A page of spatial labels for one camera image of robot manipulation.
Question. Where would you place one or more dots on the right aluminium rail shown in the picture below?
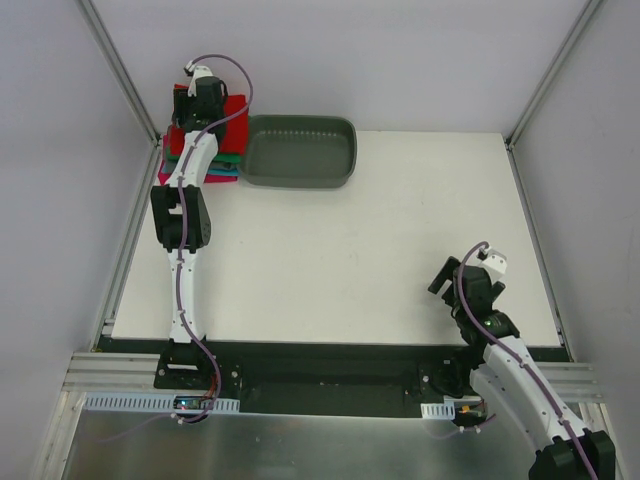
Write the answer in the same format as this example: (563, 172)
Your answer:
(533, 232)

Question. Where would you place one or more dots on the grey plastic bin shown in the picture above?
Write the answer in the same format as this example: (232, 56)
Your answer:
(299, 152)

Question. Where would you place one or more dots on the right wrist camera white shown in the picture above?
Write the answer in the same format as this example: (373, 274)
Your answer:
(494, 262)

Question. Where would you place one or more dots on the green folded t shirt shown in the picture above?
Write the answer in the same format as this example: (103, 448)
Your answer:
(219, 158)

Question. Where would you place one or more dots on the pink folded t shirt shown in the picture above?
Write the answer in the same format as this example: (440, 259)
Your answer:
(164, 177)

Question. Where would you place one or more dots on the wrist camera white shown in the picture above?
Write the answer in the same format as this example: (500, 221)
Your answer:
(494, 262)
(195, 71)

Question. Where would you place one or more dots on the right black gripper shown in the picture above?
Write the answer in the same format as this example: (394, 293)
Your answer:
(447, 279)

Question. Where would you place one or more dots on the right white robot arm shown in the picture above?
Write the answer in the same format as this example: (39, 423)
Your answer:
(500, 369)

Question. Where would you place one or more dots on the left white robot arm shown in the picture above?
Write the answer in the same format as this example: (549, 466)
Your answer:
(181, 218)

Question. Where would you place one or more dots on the white cable duct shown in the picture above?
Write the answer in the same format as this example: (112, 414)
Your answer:
(445, 411)
(158, 403)

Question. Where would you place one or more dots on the teal folded t shirt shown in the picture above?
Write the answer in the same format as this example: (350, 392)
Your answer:
(223, 173)

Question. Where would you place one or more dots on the aluminium frame post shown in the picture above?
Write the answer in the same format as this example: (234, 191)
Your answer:
(568, 45)
(108, 49)

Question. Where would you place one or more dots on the left white cable duct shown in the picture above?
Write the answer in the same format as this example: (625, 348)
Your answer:
(158, 403)

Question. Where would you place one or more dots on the grey folded t shirt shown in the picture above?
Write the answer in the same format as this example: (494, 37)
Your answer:
(170, 167)

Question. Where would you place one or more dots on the left aluminium frame post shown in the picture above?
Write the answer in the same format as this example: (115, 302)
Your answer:
(108, 49)

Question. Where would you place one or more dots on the right white cable duct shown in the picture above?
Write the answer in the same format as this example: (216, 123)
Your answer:
(445, 411)

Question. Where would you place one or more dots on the red t shirt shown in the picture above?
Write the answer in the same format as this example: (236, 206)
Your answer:
(236, 130)

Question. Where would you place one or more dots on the left aluminium rail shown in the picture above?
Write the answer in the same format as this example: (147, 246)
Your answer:
(117, 280)

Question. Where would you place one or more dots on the aluminium rail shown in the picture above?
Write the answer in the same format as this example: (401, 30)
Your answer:
(117, 280)
(533, 232)

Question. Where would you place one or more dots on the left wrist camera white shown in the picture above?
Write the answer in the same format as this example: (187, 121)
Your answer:
(195, 71)

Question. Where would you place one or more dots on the right aluminium frame post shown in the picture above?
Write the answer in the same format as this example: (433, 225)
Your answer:
(568, 45)

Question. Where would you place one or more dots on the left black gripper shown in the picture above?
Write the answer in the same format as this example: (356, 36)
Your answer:
(181, 106)

